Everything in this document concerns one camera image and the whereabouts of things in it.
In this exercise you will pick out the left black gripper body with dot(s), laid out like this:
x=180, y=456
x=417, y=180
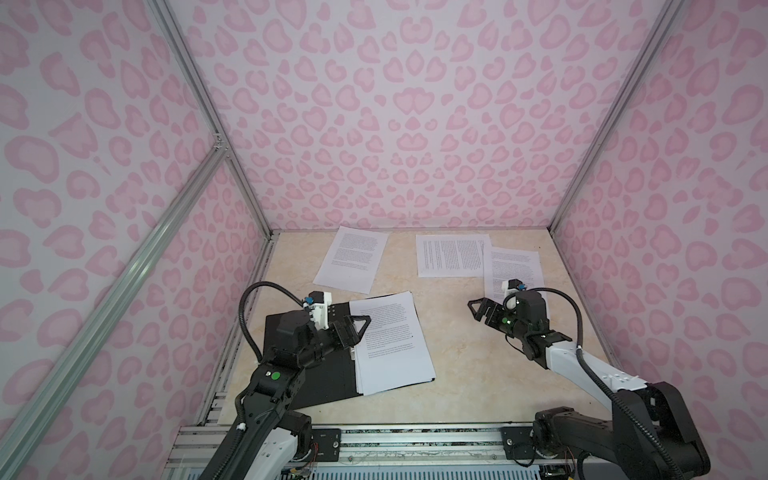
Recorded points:
x=321, y=343

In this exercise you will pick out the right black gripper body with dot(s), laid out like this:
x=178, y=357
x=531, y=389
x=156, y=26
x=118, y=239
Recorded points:
x=508, y=323

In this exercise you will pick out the blue A4 clip folder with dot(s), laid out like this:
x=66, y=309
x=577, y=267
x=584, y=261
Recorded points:
x=331, y=380

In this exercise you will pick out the printed sheet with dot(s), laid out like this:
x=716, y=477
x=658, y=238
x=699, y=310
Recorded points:
x=352, y=261
x=393, y=352
x=451, y=256
x=502, y=265

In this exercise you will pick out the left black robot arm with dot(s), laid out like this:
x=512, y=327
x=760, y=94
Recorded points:
x=265, y=404

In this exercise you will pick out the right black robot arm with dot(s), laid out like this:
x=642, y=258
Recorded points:
x=651, y=433

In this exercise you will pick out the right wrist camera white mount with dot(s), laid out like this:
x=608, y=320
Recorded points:
x=513, y=287

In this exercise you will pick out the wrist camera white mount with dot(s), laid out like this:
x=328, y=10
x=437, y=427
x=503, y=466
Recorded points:
x=513, y=287
x=317, y=304

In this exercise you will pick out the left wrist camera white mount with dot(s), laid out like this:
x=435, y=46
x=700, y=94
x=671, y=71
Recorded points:
x=317, y=304

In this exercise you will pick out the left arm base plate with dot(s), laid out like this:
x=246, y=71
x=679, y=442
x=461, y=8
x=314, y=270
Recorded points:
x=327, y=444

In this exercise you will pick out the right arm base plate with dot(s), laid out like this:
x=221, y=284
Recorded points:
x=517, y=443

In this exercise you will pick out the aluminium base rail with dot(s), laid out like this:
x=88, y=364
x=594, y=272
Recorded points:
x=422, y=451

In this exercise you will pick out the aluminium frame diagonal bar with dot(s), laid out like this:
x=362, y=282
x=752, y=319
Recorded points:
x=35, y=419

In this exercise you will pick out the aluminium frame right post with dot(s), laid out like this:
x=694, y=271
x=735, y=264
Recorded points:
x=654, y=42

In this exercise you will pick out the aluminium frame post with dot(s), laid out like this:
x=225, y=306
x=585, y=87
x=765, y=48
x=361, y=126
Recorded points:
x=180, y=50
x=654, y=42

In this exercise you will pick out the aluminium frame left post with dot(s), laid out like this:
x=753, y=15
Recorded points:
x=180, y=50

